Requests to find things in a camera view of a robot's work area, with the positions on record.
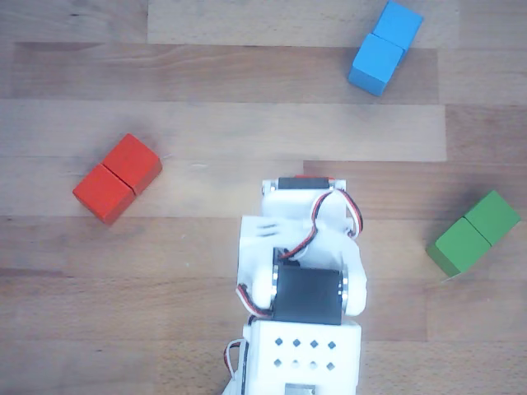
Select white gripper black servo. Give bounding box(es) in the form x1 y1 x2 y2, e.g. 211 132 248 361
260 176 364 242

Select long red block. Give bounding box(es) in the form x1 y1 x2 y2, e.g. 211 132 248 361
72 132 164 226

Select long blue block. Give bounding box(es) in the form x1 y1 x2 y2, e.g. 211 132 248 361
347 0 425 98

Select long green block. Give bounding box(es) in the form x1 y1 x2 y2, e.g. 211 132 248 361
425 188 522 279

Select red black white gripper cable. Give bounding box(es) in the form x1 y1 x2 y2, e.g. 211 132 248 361
282 191 364 261

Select red black white wrist cable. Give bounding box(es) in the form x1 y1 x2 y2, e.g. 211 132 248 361
236 282 275 320

